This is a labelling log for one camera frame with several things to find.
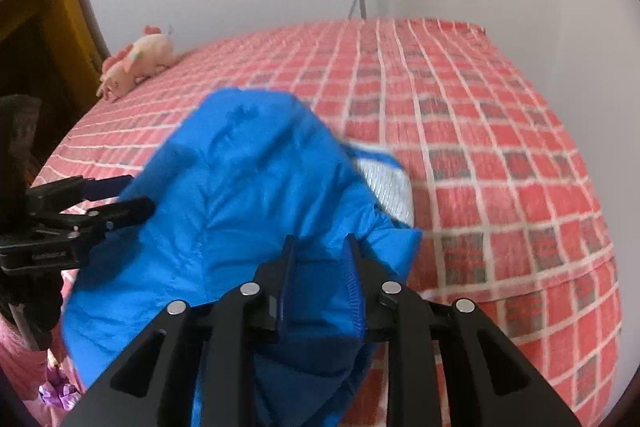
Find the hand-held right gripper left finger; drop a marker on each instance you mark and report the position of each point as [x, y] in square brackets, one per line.
[285, 292]

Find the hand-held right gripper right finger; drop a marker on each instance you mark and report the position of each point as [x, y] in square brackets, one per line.
[352, 277]

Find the red plaid bed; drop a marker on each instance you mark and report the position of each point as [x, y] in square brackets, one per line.
[475, 147]

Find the purple patterned cloth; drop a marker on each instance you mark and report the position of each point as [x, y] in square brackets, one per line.
[60, 389]

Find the wooden cabinet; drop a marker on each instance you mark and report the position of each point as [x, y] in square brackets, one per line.
[55, 12]

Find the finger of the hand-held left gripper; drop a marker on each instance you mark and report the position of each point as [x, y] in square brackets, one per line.
[75, 189]
[125, 212]

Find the pink plush toy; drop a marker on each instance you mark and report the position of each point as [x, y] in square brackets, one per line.
[142, 54]

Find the blue puffer jacket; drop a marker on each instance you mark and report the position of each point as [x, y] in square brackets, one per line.
[240, 187]

